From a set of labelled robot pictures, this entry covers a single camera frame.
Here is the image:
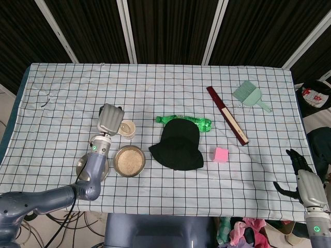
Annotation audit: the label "checked light blue tablecloth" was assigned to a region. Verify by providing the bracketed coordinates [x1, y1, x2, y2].
[0, 62, 327, 223]

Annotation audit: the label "pink cloth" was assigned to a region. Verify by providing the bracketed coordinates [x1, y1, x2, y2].
[229, 217, 271, 248]

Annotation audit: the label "black printed bag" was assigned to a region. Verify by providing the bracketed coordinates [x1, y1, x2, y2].
[295, 80, 331, 118]

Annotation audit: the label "beige fabric bag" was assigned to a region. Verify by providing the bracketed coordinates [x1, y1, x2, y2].
[266, 220, 310, 246]

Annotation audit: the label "pink foam cube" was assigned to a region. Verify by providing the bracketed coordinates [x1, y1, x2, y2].
[212, 147, 230, 164]

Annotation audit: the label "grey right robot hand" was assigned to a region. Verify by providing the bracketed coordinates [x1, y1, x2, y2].
[273, 148, 327, 208]

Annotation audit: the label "empty steel bowl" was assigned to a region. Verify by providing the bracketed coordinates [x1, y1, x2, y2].
[75, 154, 110, 182]

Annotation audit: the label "dark red folded fan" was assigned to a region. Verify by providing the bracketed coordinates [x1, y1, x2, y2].
[206, 86, 250, 147]

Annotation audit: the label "white partition post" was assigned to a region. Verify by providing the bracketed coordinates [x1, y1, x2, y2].
[115, 0, 138, 65]
[201, 0, 230, 66]
[38, 0, 79, 64]
[282, 11, 331, 70]

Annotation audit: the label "tangled floor cables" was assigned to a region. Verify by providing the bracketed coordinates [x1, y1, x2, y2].
[15, 209, 104, 248]

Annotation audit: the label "white paper cup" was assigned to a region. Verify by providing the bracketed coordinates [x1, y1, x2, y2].
[118, 119, 137, 141]

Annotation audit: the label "green plastic bottle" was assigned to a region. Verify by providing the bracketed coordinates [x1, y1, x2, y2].
[155, 114, 213, 133]

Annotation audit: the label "green checked cloth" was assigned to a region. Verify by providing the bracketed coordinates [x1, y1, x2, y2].
[216, 216, 231, 245]

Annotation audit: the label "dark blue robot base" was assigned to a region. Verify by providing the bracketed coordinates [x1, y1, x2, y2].
[103, 212, 216, 248]

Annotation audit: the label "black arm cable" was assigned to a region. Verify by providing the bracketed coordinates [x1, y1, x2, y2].
[55, 165, 87, 248]

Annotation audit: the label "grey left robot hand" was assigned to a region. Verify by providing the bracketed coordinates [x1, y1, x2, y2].
[97, 103, 125, 137]

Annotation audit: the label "black bucket hat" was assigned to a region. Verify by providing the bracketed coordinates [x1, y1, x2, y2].
[148, 119, 205, 172]

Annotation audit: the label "mint green brush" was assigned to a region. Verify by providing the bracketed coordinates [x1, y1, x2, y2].
[232, 80, 273, 113]

